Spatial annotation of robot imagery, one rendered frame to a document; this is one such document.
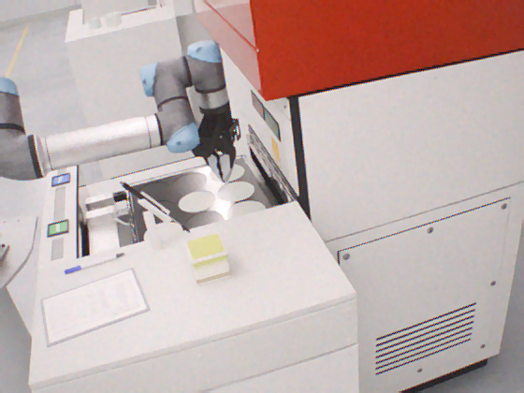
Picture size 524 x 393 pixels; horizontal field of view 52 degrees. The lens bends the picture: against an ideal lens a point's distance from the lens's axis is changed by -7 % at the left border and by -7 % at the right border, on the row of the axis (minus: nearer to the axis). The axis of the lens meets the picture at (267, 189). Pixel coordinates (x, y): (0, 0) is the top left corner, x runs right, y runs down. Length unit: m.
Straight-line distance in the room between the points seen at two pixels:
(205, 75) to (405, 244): 0.70
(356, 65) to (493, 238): 0.75
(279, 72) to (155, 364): 0.63
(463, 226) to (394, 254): 0.22
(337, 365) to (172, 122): 0.62
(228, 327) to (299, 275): 0.18
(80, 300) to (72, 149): 0.31
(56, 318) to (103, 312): 0.10
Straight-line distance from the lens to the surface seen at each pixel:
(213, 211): 1.46
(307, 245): 1.19
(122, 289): 1.18
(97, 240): 1.50
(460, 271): 1.75
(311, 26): 1.18
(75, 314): 1.16
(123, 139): 1.22
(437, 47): 1.34
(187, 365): 1.07
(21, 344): 1.89
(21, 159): 1.21
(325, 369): 1.19
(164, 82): 1.28
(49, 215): 1.53
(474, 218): 1.65
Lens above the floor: 1.69
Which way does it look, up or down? 32 degrees down
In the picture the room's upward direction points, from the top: 8 degrees counter-clockwise
